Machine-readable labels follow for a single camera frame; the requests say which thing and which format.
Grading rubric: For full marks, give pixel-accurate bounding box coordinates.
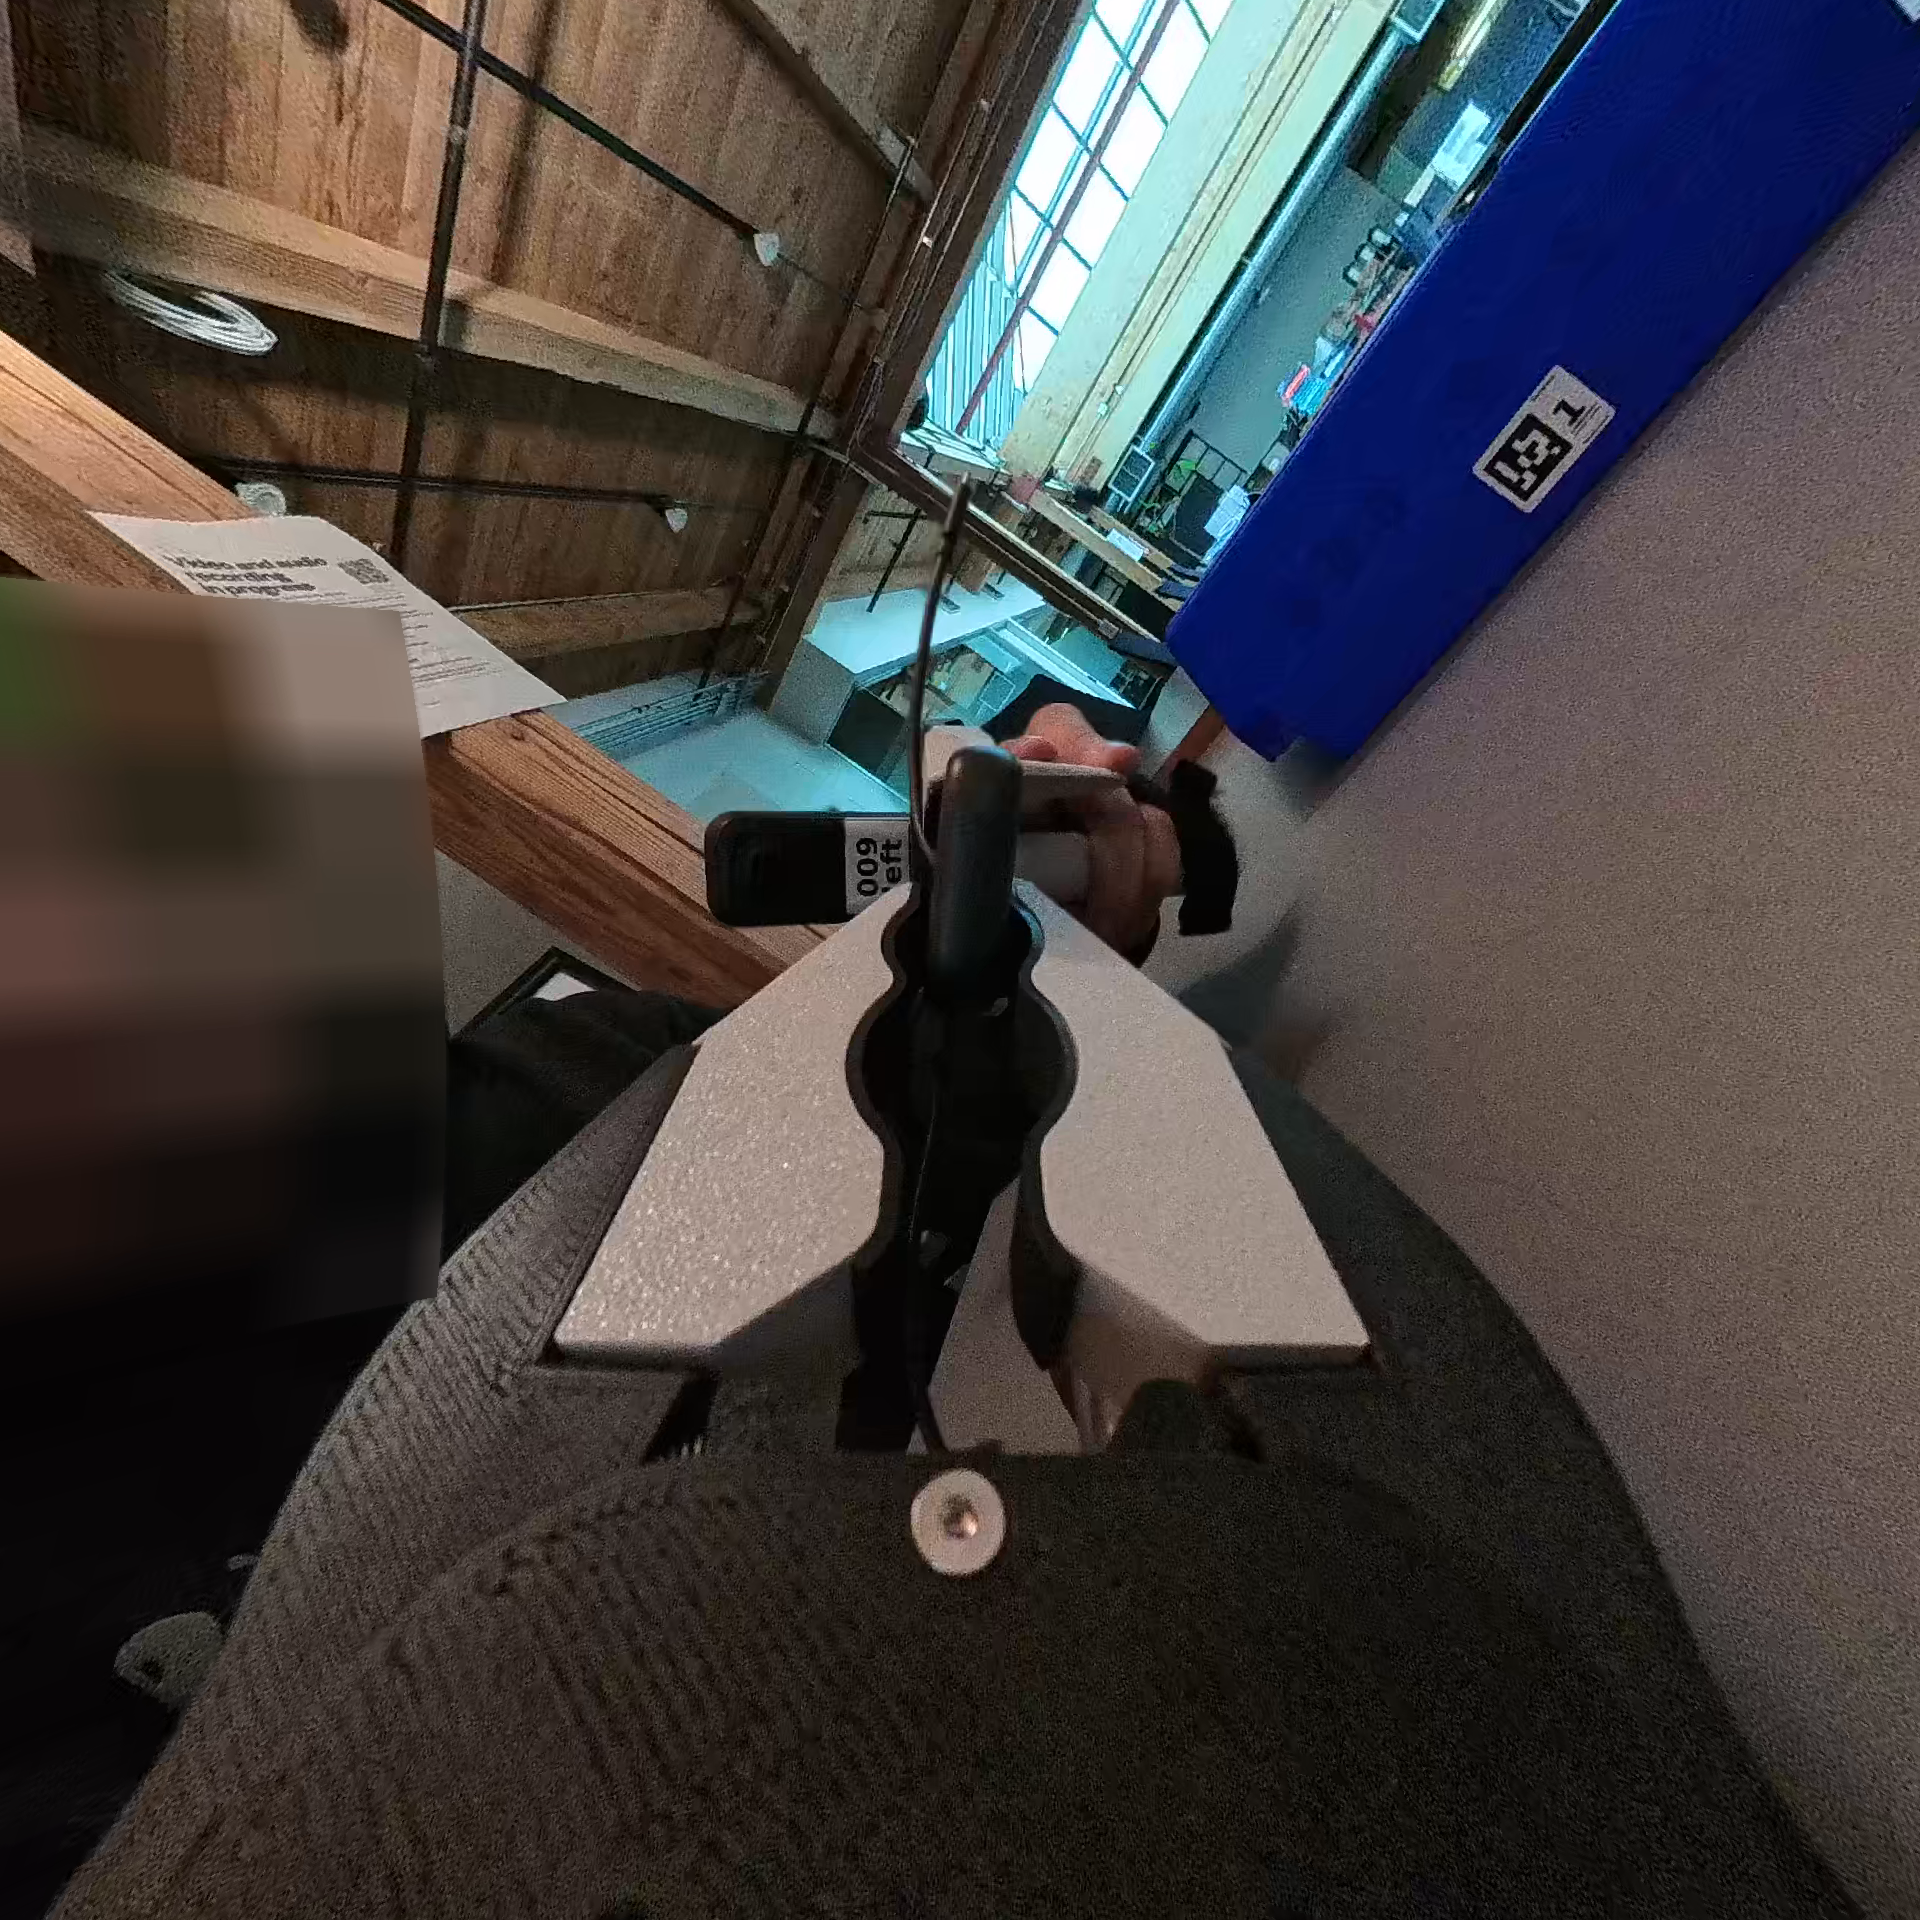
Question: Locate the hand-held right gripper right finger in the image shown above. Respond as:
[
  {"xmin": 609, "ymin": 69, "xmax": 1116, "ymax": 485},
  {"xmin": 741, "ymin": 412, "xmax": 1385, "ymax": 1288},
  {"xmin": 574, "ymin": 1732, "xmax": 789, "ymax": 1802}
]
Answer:
[{"xmin": 1015, "ymin": 888, "xmax": 1372, "ymax": 1448}]

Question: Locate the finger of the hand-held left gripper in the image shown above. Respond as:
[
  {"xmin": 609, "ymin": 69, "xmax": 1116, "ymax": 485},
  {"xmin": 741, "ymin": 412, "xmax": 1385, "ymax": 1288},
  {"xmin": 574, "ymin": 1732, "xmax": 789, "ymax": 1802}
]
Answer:
[{"xmin": 917, "ymin": 729, "xmax": 1140, "ymax": 818}]

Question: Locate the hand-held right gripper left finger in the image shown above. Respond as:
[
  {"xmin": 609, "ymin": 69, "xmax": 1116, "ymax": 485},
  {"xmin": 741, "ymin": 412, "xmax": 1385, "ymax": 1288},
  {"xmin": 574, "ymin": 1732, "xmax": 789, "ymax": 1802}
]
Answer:
[{"xmin": 555, "ymin": 888, "xmax": 942, "ymax": 1375}]

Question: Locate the person's left hand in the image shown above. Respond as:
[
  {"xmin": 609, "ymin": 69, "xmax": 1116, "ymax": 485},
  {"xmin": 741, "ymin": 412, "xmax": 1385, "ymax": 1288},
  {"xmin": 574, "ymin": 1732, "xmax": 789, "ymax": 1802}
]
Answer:
[{"xmin": 997, "ymin": 703, "xmax": 1190, "ymax": 965}]

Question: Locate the thick wooden beam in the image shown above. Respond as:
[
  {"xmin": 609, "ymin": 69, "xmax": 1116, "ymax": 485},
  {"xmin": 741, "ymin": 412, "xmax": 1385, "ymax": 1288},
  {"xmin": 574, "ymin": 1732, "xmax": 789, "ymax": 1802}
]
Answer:
[{"xmin": 0, "ymin": 330, "xmax": 820, "ymax": 1006}]

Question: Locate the white paper notice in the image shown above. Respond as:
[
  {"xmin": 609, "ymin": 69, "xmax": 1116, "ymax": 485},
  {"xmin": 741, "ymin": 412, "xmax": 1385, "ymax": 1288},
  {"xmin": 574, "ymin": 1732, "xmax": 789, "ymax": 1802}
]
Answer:
[{"xmin": 92, "ymin": 513, "xmax": 566, "ymax": 742}]

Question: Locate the large blue plastic bin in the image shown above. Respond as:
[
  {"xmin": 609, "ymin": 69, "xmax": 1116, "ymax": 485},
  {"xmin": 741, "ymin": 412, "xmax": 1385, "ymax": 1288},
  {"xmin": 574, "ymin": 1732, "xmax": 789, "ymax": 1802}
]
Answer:
[{"xmin": 1165, "ymin": 0, "xmax": 1920, "ymax": 765}]

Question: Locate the white cable coil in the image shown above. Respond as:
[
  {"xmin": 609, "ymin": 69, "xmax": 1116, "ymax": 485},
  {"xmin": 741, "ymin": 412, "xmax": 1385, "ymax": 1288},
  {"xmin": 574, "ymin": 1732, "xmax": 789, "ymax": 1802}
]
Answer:
[{"xmin": 98, "ymin": 268, "xmax": 282, "ymax": 359}]

